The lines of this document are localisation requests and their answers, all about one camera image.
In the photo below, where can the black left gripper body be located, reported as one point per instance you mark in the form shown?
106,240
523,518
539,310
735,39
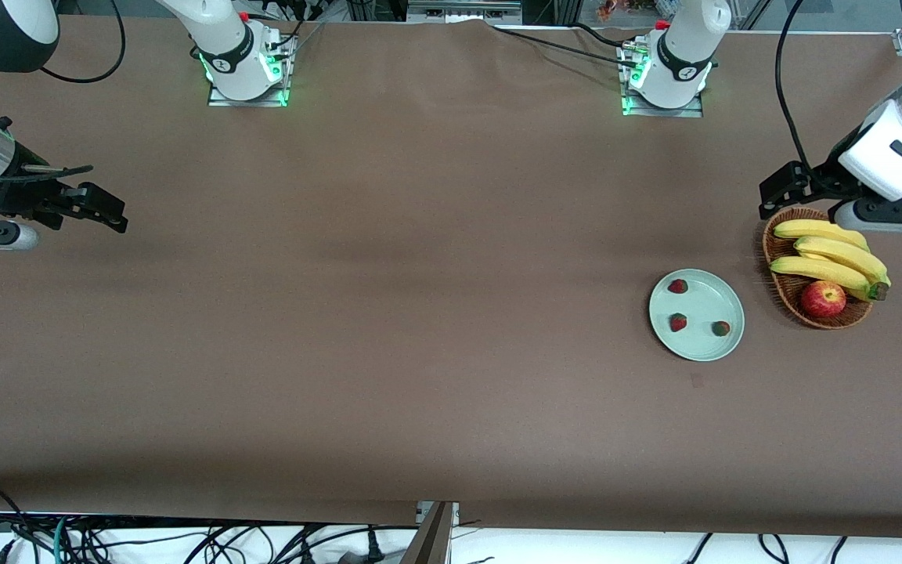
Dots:
828,178

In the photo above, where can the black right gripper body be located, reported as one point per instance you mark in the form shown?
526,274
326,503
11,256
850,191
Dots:
14,197

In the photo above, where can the red strawberry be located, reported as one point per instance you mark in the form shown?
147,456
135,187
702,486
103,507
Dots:
678,287
679,323
722,328

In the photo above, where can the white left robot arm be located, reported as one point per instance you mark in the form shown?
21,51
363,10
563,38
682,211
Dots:
682,55

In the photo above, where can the pale green round plate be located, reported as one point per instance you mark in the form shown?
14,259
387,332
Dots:
701,301

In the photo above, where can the yellow banana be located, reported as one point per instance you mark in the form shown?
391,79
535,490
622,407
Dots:
819,270
819,229
842,252

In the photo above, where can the brown woven basket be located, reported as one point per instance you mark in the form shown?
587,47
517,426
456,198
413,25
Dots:
786,298

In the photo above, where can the red apple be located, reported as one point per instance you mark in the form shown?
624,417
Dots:
823,301

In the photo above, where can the grey equipment box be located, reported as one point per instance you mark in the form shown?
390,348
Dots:
459,14

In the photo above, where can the brown table cover sheet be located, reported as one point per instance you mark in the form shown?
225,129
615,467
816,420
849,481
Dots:
451,407

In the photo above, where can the black power plug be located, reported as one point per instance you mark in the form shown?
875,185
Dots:
374,547

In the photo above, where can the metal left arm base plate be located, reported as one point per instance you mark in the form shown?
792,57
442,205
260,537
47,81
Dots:
670,113

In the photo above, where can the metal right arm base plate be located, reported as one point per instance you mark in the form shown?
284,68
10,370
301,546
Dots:
247,103

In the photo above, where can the aluminium frame post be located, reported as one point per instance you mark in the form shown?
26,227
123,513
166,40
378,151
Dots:
431,540

